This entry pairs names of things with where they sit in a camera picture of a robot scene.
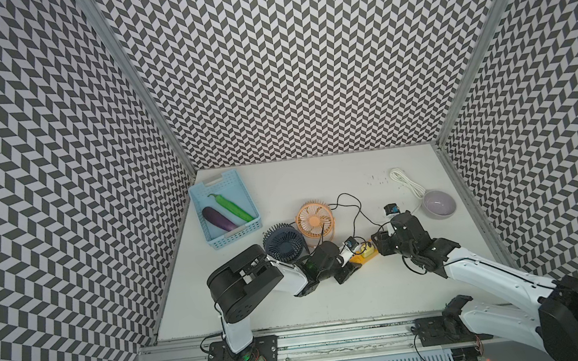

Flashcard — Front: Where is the green toy cucumber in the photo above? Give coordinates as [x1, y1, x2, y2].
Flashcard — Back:
[210, 194, 254, 223]

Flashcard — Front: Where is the orange power strip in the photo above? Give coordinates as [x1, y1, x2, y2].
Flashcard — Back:
[349, 240, 379, 265]

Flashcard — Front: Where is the aluminium corner post right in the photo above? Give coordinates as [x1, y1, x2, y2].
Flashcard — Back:
[435, 0, 510, 150]

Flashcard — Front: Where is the black orange fan cable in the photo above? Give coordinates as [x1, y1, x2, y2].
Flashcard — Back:
[301, 188, 388, 249]

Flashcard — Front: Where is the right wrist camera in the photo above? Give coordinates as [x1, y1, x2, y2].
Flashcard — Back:
[383, 203, 401, 220]

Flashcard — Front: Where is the coiled white power cord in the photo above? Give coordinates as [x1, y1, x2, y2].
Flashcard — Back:
[387, 164, 429, 203]

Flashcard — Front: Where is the black blue fan cable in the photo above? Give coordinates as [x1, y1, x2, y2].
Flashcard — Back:
[298, 217, 368, 265]

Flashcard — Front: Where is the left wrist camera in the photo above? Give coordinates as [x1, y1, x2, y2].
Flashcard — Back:
[339, 236, 362, 266]

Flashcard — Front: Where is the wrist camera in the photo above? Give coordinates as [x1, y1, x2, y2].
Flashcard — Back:
[339, 236, 362, 266]
[383, 203, 401, 220]

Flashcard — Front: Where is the light blue plastic basket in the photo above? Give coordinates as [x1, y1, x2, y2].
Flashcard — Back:
[188, 169, 262, 249]

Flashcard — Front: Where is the yellow usb charger plug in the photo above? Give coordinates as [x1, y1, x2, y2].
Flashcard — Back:
[359, 242, 377, 259]

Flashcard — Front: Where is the purple toy eggplant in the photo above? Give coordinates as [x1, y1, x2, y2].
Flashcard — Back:
[202, 207, 238, 232]

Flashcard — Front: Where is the dark blue desk fan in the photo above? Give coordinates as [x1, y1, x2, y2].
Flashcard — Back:
[262, 223, 307, 264]

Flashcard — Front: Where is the orange desk fan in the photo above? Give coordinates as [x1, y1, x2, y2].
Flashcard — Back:
[295, 200, 336, 249]

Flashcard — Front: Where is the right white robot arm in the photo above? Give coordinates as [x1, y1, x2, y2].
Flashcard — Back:
[372, 211, 578, 361]

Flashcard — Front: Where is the aluminium corner post left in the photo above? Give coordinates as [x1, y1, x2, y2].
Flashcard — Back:
[75, 0, 197, 176]

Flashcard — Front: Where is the aluminium corner post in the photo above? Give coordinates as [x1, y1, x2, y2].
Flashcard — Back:
[435, 0, 510, 150]
[75, 0, 197, 176]

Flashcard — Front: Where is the lilac ceramic bowl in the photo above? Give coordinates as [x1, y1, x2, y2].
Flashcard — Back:
[421, 190, 458, 220]

